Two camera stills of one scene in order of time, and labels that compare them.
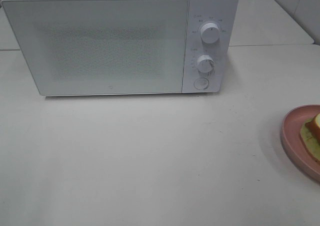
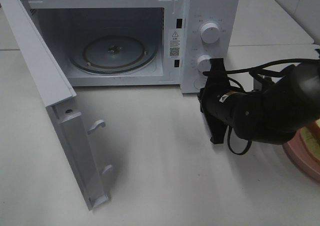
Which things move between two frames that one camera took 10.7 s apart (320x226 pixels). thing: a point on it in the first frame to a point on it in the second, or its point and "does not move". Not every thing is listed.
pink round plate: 292,142 does not move
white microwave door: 102,46 to 56,92
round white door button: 201,83 does not move
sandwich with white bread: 310,136 does not move
